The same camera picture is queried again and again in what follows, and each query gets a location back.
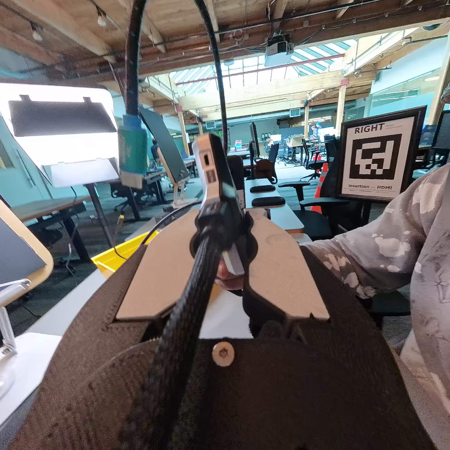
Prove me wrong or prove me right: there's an orange traffic cone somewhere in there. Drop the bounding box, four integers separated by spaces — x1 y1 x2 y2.
312 162 329 215

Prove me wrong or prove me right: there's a studio light panel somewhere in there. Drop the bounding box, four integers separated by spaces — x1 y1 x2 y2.
0 82 122 248

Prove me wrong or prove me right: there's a person's patterned grey hoodie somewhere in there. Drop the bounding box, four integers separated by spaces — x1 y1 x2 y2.
401 165 450 450

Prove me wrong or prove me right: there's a ceiling projector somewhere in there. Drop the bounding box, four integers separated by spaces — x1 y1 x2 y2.
264 35 296 67

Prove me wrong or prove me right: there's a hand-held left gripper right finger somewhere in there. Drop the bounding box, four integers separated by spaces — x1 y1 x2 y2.
242 210 331 323

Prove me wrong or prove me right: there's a framed marker sign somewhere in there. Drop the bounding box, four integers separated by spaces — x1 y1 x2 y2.
336 105 428 203

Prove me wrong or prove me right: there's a wooden office desk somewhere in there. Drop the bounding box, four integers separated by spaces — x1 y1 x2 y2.
11 195 93 262

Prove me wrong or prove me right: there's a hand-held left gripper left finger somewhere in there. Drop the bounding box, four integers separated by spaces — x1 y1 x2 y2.
115 209 200 321

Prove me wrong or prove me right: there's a black office chair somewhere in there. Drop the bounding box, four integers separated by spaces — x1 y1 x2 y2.
278 135 370 241

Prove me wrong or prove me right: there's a black cable with green plugs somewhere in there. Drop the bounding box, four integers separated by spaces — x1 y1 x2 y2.
117 0 230 190

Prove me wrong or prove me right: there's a white tablet stand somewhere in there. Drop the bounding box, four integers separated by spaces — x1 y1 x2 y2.
0 279 62 398

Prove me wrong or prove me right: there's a yellow plastic bin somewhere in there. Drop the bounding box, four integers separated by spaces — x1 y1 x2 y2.
91 230 159 278

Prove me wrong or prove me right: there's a person's right forearm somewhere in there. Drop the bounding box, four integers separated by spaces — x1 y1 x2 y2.
300 169 450 299

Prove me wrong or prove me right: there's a thick black braided cable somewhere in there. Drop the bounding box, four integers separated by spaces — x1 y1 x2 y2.
118 225 229 450

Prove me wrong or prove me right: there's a black computer monitor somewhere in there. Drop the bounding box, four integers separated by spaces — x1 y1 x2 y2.
249 121 261 167

